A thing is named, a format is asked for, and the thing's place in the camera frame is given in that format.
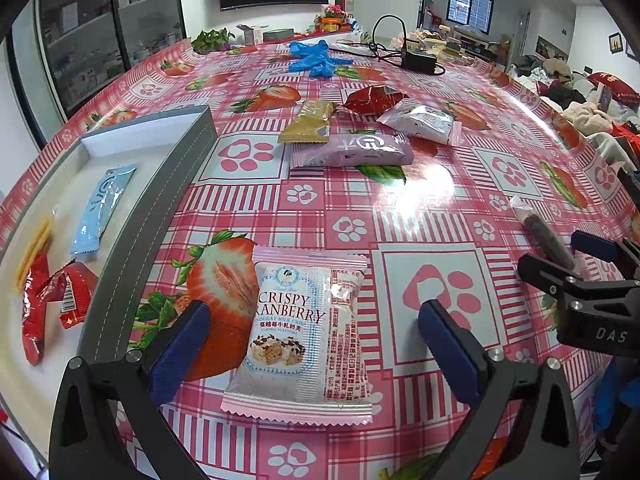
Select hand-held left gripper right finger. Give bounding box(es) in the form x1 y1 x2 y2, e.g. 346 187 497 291
417 299 596 480

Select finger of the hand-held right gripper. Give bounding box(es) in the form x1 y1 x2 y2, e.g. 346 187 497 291
570 229 640 281
517 252 640 321

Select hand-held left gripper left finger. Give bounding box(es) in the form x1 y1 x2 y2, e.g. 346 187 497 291
48 300 213 480

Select dark stick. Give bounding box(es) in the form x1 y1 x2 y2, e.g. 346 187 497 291
509 195 578 271

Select white pink-edged nougat packet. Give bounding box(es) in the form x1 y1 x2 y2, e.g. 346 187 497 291
221 245 375 416
377 101 463 147

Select small red snack packet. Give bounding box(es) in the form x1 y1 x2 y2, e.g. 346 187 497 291
42 260 99 330

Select long red snack packet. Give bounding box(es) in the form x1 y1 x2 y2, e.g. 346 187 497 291
21 252 51 366

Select light blue snack packet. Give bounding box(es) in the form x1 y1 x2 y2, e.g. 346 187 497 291
69 165 137 256

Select yellow snack packet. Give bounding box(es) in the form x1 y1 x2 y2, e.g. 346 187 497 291
14 217 55 293

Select white tray with grey rim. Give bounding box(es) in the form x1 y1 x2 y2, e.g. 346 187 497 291
0 105 219 411

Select lilac snack packet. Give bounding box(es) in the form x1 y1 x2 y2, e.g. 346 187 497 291
290 132 416 170

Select gold snack packet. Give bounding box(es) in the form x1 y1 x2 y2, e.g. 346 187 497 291
278 100 338 145

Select person's right hand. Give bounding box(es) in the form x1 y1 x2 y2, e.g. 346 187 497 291
595 355 627 456

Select strawberry print tablecloth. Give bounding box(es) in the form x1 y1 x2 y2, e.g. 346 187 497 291
0 37 640 480

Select sofa with clothes pile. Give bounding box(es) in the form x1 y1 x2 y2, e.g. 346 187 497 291
510 55 640 151

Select black power adapter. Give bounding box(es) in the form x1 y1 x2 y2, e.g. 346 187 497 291
402 50 438 72

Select dark framed window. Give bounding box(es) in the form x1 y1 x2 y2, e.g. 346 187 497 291
446 0 495 36

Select white power strip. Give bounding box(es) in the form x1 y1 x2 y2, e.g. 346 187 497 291
327 42 381 56

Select potted green plant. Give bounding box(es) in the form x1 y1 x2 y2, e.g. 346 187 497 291
192 27 236 53

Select blue disposable gloves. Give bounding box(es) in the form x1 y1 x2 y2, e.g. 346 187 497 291
289 40 353 78

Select black glass display cabinet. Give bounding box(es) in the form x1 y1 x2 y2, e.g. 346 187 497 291
35 0 186 116

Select flower arrangement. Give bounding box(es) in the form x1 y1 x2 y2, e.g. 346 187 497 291
315 4 351 31

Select black charger with cable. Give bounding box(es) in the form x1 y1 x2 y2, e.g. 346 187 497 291
370 14 446 76

